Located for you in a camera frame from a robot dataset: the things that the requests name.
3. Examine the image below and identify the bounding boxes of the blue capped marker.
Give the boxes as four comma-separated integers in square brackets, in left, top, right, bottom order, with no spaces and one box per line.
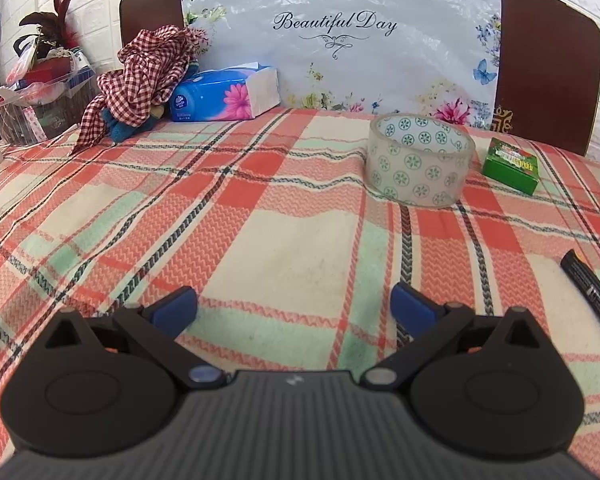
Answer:
[560,249,600,321]

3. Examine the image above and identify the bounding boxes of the green box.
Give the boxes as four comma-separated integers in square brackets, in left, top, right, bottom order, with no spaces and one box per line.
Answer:
[482,138,540,196]

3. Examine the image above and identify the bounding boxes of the clear patterned packing tape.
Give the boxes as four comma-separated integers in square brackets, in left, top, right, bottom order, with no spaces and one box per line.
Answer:
[365,113,476,208]

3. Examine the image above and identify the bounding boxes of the blue plush toy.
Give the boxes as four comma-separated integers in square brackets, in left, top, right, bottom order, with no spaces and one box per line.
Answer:
[100,108,161,144]

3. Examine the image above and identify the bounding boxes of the clear bin with clutter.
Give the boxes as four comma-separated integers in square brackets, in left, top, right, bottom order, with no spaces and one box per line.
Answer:
[0,48,97,146]

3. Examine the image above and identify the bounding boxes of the blue tissue pack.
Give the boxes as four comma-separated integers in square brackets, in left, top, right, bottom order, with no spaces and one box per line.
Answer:
[169,63,282,122]

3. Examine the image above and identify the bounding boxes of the red checkered cloth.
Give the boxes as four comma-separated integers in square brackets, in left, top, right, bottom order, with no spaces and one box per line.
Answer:
[72,25,209,154]

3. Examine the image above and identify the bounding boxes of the red feather decoration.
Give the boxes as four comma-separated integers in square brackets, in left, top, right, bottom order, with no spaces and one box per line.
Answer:
[12,0,80,58]

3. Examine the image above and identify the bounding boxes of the floral plastic bag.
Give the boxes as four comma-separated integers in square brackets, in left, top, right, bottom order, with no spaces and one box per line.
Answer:
[181,0,502,129]

